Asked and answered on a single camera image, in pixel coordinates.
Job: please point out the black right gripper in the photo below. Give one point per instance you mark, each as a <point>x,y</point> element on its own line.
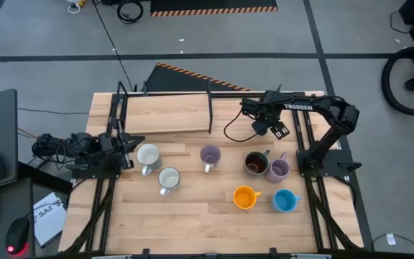
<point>266,106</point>

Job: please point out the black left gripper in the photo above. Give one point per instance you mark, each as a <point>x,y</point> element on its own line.
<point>111,147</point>

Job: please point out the dark speckled teal brown mug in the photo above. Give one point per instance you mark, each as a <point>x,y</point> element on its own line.
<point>255,163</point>

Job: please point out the plain lilac mug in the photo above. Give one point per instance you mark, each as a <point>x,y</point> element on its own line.
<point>278,171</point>

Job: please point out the blue white leaf pattern mug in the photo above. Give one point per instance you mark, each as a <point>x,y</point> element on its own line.
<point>169,178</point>

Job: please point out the purple ribbed mug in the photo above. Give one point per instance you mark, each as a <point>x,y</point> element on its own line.
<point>210,154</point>

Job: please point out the yellow mug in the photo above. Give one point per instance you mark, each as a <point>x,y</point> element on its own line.
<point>244,198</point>

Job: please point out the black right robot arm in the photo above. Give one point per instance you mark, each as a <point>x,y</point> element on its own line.
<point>336,108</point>

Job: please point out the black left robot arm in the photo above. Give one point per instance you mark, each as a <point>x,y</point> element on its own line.
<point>81,144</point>

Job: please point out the light blue mug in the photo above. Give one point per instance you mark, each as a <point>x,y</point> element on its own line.
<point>284,201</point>

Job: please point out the black hazard-striped floor mat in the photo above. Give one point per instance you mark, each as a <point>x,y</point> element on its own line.
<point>210,5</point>
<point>171,81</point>

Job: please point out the white printed booklet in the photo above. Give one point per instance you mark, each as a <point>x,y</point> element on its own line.
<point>49,219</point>

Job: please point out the orange black vacuum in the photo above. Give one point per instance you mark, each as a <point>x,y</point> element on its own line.
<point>386,81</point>

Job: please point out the dark grey desk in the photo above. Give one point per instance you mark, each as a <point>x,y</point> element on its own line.
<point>5,201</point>

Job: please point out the black computer mouse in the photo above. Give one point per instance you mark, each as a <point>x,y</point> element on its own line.
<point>16,234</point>

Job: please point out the white paper tag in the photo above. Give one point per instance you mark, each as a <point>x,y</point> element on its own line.
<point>391,239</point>

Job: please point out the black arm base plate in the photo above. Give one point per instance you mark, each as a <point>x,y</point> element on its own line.
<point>343,163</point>
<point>95,174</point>

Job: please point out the wooden shelf with black frame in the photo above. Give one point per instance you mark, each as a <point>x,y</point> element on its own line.
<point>167,113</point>

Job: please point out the black aluminium table frame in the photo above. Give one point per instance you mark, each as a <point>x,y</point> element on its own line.
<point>228,95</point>

